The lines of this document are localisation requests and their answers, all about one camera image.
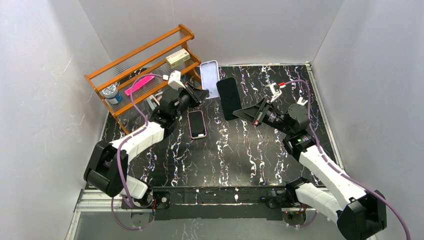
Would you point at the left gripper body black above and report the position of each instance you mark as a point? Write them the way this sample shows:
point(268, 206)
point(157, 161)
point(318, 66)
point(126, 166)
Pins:
point(192, 94)

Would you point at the lavender phone case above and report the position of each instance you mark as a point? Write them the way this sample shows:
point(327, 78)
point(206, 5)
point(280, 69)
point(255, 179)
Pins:
point(209, 74)

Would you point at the white cardboard box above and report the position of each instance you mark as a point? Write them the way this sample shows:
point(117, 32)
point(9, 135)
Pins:
point(177, 58)

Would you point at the white staple remover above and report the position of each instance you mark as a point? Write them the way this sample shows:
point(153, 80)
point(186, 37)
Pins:
point(301, 101)

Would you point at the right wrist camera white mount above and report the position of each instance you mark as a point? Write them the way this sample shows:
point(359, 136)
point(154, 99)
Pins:
point(276, 90)

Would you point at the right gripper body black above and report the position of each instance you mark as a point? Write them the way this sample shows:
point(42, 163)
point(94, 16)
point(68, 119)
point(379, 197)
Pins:
point(259, 112)

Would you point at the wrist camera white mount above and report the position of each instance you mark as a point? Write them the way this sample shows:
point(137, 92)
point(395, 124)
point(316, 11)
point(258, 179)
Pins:
point(174, 80)
point(276, 90)

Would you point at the teal white stapler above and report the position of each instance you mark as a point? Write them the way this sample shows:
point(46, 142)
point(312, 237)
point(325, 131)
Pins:
point(153, 102)

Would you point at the orange wooden shelf rack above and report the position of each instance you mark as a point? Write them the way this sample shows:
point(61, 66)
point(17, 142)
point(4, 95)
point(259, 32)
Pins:
point(149, 58)

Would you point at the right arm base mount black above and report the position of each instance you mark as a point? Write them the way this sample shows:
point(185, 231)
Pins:
point(285, 198)

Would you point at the pink flat box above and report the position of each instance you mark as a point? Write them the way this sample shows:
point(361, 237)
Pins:
point(139, 84)

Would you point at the black smartphone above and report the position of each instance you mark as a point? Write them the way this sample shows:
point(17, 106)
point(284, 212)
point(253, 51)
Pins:
point(229, 97)

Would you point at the phone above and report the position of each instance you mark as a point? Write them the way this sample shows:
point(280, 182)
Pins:
point(197, 125)

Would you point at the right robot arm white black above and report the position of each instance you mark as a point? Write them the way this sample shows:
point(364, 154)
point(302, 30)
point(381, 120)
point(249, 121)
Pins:
point(358, 213)

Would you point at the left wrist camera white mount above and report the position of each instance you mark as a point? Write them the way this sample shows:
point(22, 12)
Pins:
point(174, 80)

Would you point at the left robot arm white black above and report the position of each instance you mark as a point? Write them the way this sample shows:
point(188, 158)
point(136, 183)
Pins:
point(107, 167)

